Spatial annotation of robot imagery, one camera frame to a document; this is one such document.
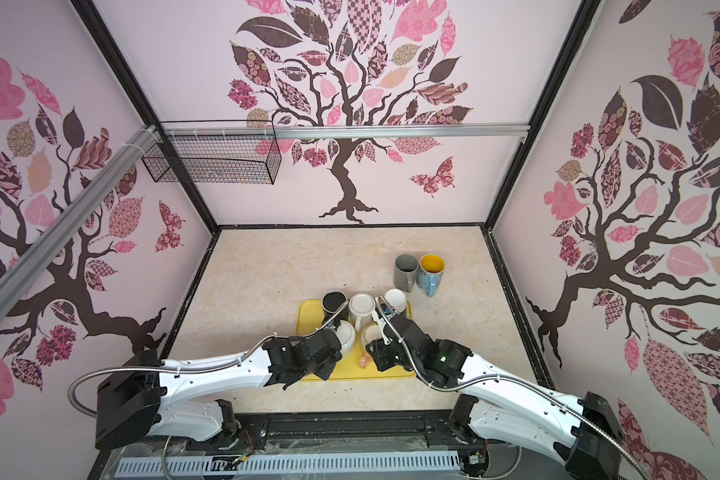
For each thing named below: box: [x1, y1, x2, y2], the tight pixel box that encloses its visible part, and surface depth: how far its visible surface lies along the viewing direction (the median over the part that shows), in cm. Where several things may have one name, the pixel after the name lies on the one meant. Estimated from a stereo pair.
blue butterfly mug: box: [416, 253, 446, 297], surface depth 98 cm
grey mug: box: [393, 254, 419, 293], surface depth 97 cm
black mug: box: [322, 290, 349, 321], surface depth 89 cm
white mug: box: [348, 293, 376, 332], surface depth 89 cm
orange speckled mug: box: [359, 324, 383, 369], surface depth 83 cm
